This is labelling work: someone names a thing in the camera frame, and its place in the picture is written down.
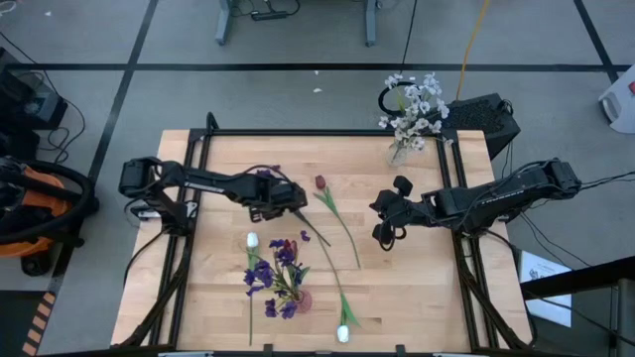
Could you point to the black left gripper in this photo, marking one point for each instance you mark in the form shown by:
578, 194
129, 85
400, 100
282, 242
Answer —
268, 196

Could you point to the clear glass vase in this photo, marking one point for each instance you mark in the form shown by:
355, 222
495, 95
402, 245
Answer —
397, 156

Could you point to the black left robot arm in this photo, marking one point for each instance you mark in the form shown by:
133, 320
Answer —
213, 179

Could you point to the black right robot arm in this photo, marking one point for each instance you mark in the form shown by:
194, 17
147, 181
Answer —
496, 198

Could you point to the white artificial tulip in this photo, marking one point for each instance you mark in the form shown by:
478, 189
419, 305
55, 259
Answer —
252, 240
342, 333

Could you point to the orange black floor machine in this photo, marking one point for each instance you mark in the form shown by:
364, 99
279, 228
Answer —
30, 198

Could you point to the black power strip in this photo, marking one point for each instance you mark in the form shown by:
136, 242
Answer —
268, 15

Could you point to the grey desk leg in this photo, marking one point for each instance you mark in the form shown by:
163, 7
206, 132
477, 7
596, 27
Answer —
369, 22
223, 22

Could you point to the white paper sheet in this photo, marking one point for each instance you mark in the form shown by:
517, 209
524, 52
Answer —
550, 310

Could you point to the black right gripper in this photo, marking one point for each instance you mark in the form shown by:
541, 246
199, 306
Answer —
409, 210

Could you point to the black metal table frame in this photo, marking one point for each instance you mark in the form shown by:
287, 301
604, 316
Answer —
322, 132

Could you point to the black metal beam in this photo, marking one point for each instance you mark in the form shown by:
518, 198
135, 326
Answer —
585, 277

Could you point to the pink glass vase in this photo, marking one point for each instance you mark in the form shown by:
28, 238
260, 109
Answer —
305, 301

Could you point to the white plastic container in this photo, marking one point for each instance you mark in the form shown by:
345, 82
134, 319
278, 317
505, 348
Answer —
620, 106

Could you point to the black equipment box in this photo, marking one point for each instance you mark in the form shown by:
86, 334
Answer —
30, 104

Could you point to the black mesh-topped case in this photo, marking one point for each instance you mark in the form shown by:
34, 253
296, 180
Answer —
476, 119

